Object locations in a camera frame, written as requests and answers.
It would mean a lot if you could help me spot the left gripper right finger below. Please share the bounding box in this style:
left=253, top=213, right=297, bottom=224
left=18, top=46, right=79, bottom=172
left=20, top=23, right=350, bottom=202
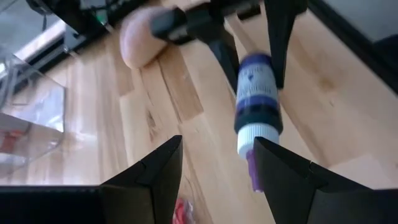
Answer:
left=253, top=136, right=398, bottom=224

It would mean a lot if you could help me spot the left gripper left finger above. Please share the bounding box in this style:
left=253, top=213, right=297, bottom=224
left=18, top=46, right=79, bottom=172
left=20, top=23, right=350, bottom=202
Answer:
left=0, top=134, right=183, bottom=224

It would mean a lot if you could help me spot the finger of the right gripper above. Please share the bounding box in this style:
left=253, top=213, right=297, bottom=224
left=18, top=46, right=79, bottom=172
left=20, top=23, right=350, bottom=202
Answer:
left=207, top=32, right=241, bottom=94
left=264, top=0, right=308, bottom=90

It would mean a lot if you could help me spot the purple food colouring bottle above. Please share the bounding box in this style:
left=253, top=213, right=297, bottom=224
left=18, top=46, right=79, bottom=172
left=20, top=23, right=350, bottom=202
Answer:
left=233, top=52, right=284, bottom=192

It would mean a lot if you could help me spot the pink toy bread bun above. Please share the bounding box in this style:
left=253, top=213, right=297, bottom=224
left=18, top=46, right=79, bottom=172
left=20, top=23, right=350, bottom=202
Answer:
left=119, top=6, right=175, bottom=70

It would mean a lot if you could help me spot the red candy packet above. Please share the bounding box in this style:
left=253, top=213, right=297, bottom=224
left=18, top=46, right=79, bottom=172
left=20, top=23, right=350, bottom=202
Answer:
left=172, top=197, right=196, bottom=224

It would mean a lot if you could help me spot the orange food colouring bottle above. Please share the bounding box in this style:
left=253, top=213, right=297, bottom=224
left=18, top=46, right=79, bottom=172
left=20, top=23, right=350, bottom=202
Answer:
left=0, top=129, right=24, bottom=152

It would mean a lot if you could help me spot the clear plastic bin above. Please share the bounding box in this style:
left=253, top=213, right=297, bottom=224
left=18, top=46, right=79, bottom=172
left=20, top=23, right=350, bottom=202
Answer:
left=0, top=0, right=67, bottom=177

